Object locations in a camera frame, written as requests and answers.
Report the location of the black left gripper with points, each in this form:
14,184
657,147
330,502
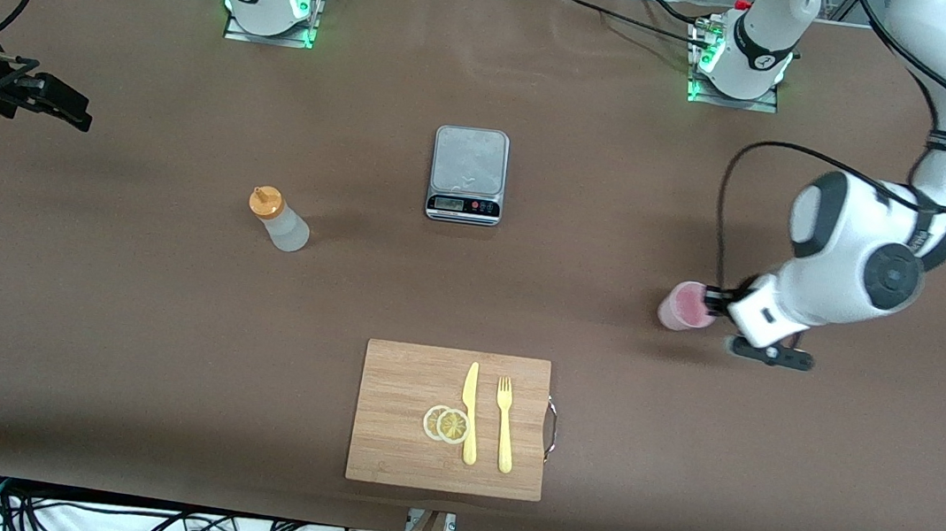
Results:
717,300

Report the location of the pink plastic cup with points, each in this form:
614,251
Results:
682,307

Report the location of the translucent sauce bottle orange cap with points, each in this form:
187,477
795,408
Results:
285,231

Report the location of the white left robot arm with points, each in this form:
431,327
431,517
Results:
847,264

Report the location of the table cover sheet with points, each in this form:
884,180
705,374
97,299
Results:
682,459

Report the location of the yellow plastic fork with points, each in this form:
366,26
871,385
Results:
505,438

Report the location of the yellow plastic knife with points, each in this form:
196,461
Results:
470,408

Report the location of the steel digital kitchen scale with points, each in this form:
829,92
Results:
469,163

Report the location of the lemon slice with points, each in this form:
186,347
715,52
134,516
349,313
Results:
428,422
452,426

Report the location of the bamboo cutting board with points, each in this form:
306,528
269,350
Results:
395,399

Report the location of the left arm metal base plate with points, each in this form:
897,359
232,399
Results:
728,102

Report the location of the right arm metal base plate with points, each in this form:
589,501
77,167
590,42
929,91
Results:
267,38

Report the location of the metal post bracket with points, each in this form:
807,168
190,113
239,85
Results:
451,523

